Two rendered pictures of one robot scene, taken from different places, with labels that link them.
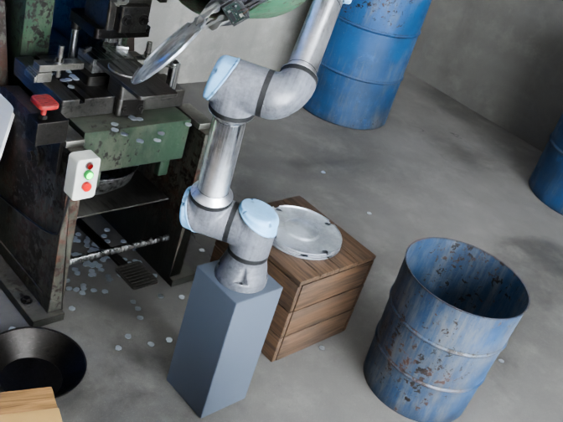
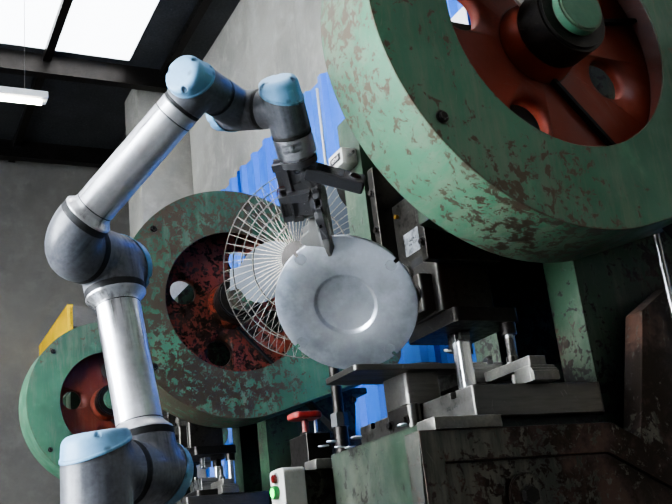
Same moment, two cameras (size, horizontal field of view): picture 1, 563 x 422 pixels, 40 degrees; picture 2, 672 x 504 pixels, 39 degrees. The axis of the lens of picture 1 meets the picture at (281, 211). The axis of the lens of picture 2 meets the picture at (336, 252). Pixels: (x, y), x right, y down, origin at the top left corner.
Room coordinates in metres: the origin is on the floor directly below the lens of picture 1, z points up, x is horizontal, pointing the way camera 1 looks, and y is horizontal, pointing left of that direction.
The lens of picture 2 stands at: (2.85, -1.22, 0.42)
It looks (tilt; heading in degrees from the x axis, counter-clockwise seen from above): 18 degrees up; 114
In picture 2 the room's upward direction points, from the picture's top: 7 degrees counter-clockwise
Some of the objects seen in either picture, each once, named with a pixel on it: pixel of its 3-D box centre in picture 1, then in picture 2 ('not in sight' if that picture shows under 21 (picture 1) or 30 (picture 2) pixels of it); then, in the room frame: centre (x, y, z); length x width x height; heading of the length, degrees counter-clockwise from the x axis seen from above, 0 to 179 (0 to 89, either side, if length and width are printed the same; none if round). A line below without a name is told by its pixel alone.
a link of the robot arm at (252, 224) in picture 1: (252, 228); (99, 469); (1.82, 0.06, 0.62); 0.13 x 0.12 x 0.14; 88
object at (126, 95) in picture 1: (133, 95); (398, 402); (2.18, 0.54, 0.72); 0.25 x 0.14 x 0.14; 52
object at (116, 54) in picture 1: (105, 59); (466, 380); (2.28, 0.67, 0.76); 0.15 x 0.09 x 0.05; 142
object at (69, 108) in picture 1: (101, 82); (474, 420); (2.29, 0.68, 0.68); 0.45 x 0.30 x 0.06; 142
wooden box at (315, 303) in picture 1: (286, 274); not in sight; (2.30, -0.09, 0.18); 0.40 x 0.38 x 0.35; 52
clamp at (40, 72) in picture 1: (56, 61); not in sight; (2.15, 0.78, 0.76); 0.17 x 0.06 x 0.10; 142
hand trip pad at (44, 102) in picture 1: (43, 111); (305, 429); (1.89, 0.70, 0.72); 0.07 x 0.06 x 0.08; 52
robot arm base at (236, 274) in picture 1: (245, 262); not in sight; (1.82, 0.05, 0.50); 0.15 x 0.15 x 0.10
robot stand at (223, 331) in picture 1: (222, 335); not in sight; (1.82, 0.05, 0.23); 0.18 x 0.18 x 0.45; 52
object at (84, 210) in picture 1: (83, 177); not in sight; (2.29, 0.69, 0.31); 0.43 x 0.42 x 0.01; 142
